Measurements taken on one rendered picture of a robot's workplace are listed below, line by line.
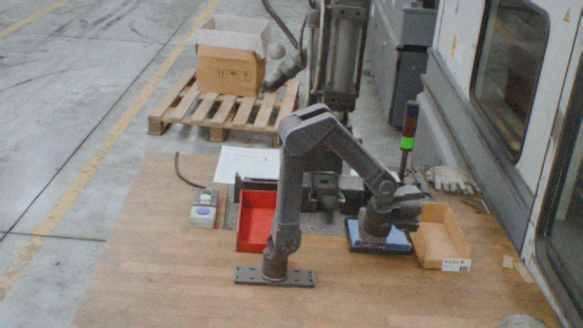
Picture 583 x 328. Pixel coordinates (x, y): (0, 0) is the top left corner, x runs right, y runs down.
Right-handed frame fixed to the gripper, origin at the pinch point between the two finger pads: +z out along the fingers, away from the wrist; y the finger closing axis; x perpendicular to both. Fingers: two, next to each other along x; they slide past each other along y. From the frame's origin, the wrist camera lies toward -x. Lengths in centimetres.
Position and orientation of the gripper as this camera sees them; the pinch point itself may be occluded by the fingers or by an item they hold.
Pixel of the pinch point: (366, 242)
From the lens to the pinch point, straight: 178.5
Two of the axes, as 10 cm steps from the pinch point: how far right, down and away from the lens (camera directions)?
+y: 0.2, -8.1, 5.8
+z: -0.9, 5.8, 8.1
